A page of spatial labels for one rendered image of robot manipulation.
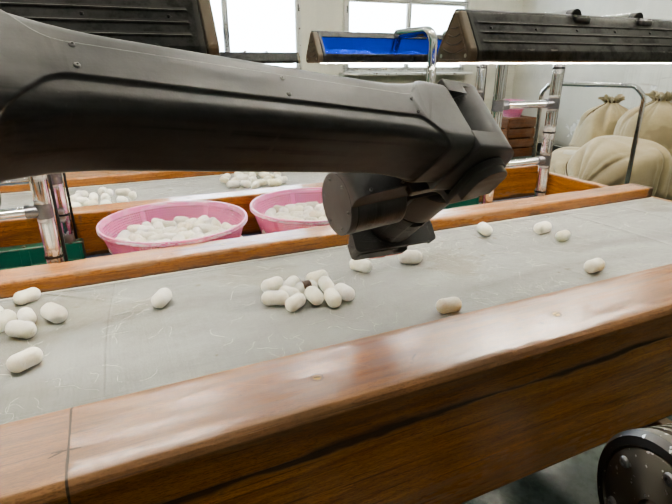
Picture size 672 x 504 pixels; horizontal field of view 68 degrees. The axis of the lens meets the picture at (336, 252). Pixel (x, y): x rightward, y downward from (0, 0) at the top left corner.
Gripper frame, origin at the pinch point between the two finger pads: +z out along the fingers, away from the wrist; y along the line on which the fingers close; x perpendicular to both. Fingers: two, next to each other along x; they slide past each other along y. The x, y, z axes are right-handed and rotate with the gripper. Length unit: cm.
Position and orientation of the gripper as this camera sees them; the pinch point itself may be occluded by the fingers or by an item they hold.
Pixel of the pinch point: (359, 247)
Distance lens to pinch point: 63.4
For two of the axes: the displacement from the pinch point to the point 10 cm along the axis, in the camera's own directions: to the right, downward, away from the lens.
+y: -9.1, 1.5, -3.9
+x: 2.6, 9.3, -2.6
